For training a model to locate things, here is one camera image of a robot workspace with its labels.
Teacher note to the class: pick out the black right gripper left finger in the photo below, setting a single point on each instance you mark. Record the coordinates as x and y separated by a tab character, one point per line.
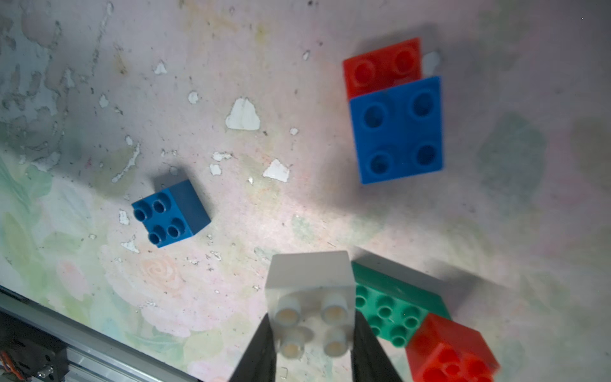
258	363

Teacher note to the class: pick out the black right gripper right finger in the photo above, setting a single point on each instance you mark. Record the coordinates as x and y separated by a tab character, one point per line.
369	361

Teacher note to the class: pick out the red square lego brick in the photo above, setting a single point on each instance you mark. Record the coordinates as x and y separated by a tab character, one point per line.
444	350

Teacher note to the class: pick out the white lego brick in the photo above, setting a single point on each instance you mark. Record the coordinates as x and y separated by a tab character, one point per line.
311	303

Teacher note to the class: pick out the blue lego brick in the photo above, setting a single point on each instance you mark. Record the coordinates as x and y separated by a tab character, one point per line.
172	215
398	131

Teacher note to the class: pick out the red small lego brick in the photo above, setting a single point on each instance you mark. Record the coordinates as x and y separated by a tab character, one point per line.
383	68

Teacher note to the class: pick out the green long lego brick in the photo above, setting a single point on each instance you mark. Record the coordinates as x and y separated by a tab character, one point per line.
394	309

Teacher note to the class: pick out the blue lego brick loose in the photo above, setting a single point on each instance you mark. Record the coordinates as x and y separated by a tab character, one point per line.
172	215

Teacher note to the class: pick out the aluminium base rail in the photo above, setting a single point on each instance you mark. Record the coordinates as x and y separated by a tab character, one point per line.
38	344

